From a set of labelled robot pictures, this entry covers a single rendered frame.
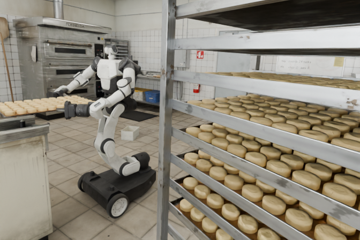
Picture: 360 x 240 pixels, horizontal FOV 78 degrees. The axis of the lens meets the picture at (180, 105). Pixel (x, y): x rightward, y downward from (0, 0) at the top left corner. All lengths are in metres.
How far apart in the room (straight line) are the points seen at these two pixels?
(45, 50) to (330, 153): 4.97
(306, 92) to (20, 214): 1.79
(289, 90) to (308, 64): 4.55
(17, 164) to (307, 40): 1.65
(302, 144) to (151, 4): 6.35
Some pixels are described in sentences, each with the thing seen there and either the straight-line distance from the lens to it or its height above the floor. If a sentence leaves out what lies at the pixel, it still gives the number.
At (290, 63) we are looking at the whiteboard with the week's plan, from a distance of 5.01.
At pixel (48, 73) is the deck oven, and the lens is 5.13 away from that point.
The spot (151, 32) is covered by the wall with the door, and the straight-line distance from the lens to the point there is 6.53.
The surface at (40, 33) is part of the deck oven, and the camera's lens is 5.12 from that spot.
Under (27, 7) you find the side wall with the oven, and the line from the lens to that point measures 6.21.
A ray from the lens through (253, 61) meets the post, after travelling 0.99.
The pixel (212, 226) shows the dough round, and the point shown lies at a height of 0.88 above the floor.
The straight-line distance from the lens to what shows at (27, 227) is 1.98.
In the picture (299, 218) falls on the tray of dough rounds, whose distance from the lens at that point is 0.56.
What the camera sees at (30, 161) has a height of 0.68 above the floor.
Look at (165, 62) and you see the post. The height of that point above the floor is 1.36.
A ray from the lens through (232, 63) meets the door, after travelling 5.32.
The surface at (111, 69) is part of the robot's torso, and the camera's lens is 1.93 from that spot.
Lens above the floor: 1.37
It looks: 12 degrees down
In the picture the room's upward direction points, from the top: 3 degrees clockwise
